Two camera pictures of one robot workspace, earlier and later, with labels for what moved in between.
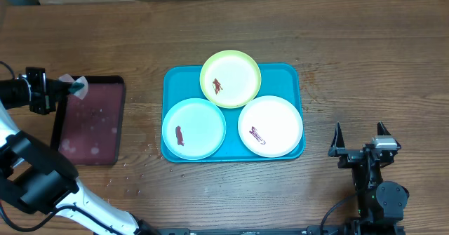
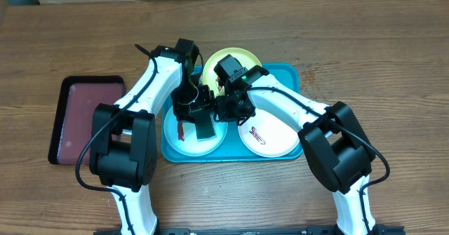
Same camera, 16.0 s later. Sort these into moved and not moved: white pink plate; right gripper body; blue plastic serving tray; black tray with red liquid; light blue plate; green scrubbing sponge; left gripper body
Moved: green scrubbing sponge; left gripper body; right gripper body
Not moved: blue plastic serving tray; black tray with red liquid; light blue plate; white pink plate
